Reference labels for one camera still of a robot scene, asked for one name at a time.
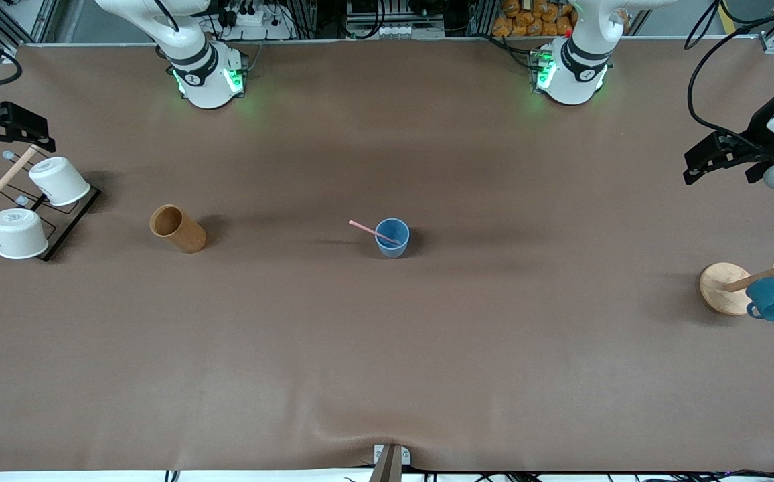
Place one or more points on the brown table mat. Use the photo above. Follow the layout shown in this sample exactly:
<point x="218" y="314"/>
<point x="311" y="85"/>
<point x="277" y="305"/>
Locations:
<point x="387" y="348"/>

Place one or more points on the brown cylindrical holder cup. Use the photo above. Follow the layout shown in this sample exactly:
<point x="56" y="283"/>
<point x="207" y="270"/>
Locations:
<point x="183" y="235"/>

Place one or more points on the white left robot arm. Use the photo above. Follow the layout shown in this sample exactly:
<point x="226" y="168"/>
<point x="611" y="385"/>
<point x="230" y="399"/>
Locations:
<point x="574" y="67"/>

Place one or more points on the wooden mug tree stand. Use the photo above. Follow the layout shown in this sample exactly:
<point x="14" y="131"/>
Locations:
<point x="722" y="288"/>

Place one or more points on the white power strip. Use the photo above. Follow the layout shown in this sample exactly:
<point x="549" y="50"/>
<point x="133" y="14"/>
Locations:
<point x="253" y="19"/>

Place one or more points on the white cup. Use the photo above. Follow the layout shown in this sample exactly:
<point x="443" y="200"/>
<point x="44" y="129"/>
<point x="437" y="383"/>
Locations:
<point x="62" y="181"/>
<point x="19" y="234"/>

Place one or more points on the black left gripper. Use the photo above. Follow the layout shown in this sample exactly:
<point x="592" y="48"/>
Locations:
<point x="756" y="134"/>

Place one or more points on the blue plastic cup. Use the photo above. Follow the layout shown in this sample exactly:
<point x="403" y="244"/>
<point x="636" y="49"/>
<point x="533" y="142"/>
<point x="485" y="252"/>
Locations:
<point x="394" y="249"/>

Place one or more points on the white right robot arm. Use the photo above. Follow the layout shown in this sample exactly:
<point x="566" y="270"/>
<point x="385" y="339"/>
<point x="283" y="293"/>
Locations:
<point x="206" y="80"/>

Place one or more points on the orange bread pile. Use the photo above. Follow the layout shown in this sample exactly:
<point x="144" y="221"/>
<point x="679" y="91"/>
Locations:
<point x="527" y="19"/>

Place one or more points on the teal enamel mug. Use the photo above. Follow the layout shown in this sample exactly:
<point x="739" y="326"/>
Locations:
<point x="772" y="298"/>

